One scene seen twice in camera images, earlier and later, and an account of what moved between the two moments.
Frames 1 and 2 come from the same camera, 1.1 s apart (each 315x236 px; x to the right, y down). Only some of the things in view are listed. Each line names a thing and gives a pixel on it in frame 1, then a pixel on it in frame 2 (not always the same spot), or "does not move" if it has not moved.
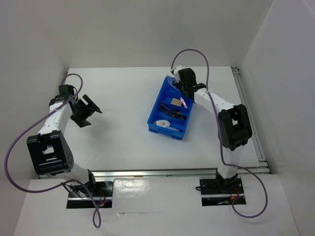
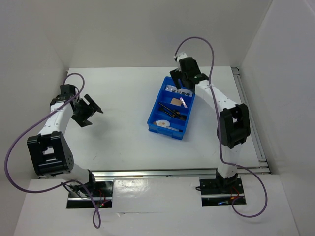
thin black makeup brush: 165,106 does not move
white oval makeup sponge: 163,123 does not move
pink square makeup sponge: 183,103 does not move
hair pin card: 170,79 to 183,91
